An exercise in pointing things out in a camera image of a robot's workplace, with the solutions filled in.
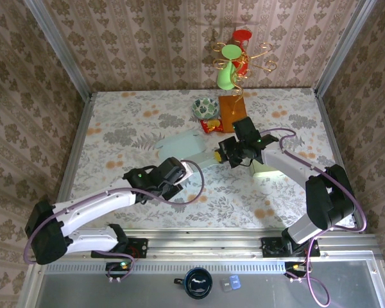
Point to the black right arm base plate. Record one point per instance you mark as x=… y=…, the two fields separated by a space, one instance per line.
x=269 y=248

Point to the light blue paper box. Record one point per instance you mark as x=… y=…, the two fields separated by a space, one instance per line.
x=186 y=147

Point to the small blue card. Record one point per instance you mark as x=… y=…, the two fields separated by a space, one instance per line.
x=235 y=281

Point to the grey and black right robot arm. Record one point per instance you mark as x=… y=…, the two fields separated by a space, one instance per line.
x=285 y=163

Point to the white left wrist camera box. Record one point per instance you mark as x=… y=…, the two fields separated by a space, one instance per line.
x=187 y=170

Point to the aluminium side rail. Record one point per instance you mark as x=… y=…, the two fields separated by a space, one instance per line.
x=73 y=154
x=333 y=134

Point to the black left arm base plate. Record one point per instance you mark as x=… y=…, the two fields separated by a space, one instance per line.
x=141 y=247

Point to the floral table cover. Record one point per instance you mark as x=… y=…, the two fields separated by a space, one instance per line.
x=131 y=112

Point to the small grey card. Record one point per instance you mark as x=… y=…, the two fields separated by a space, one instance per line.
x=225 y=285

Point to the aluminium frame post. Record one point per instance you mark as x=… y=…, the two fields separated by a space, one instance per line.
x=61 y=48
x=343 y=48

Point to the small black connector box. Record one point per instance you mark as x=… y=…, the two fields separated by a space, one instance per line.
x=296 y=267
x=118 y=266

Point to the green paper box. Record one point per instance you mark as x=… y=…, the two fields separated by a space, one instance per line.
x=266 y=174

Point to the green plastic goblet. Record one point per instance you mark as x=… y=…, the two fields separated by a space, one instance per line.
x=226 y=77

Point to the grey metal tray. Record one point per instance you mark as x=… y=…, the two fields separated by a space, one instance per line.
x=276 y=288

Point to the red snack packet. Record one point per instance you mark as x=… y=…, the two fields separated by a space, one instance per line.
x=211 y=126

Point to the brown wooden board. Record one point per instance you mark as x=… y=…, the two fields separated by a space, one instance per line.
x=227 y=112

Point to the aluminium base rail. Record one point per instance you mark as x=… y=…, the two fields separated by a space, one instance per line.
x=205 y=244

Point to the red plastic goblet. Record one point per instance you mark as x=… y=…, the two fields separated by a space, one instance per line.
x=242 y=34

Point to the leaf pattern bowl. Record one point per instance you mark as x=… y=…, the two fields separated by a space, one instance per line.
x=205 y=107

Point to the dark blue mug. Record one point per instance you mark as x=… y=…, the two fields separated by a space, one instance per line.
x=197 y=284

